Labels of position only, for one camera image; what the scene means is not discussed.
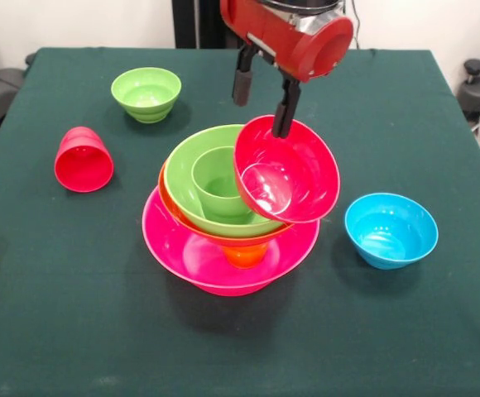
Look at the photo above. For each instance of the green cup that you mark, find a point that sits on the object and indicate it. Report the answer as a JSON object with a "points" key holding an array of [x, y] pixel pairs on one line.
{"points": [[213, 186]]}

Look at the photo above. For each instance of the large orange bowl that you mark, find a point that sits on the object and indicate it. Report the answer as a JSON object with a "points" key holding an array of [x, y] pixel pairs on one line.
{"points": [[171, 202]]}

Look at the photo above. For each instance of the large pink bowl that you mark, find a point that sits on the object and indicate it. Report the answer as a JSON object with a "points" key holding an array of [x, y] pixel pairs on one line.
{"points": [[161, 244]]}

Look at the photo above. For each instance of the small red bowl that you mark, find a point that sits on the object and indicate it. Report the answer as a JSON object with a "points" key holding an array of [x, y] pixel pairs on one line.
{"points": [[306, 173]]}

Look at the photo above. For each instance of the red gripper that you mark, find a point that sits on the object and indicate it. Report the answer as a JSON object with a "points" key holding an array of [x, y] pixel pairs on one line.
{"points": [[289, 41]]}

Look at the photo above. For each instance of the red cup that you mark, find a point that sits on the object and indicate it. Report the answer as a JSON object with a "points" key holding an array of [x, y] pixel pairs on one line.
{"points": [[83, 167]]}

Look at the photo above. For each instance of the large green bowl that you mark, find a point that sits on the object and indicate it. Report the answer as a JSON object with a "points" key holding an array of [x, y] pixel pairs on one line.
{"points": [[182, 178]]}

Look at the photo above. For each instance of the small green bowl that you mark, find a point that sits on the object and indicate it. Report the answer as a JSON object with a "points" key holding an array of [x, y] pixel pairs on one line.
{"points": [[145, 93]]}

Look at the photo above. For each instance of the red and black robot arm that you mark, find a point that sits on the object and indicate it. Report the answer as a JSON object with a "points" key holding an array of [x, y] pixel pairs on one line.
{"points": [[302, 8]]}

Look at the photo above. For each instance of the small blue bowl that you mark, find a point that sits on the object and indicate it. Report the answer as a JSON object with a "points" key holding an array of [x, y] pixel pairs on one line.
{"points": [[389, 235]]}

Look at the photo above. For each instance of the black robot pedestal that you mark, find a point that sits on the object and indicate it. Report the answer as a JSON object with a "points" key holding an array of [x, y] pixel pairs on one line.
{"points": [[198, 20]]}

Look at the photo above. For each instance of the dark green tablecloth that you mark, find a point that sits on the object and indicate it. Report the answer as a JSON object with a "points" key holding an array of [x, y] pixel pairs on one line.
{"points": [[240, 339]]}

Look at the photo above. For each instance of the orange cup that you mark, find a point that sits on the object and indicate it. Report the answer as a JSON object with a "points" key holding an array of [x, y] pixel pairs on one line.
{"points": [[244, 256]]}

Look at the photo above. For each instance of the black office chair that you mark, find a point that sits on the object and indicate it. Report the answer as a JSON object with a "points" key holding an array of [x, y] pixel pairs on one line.
{"points": [[0, 89]]}

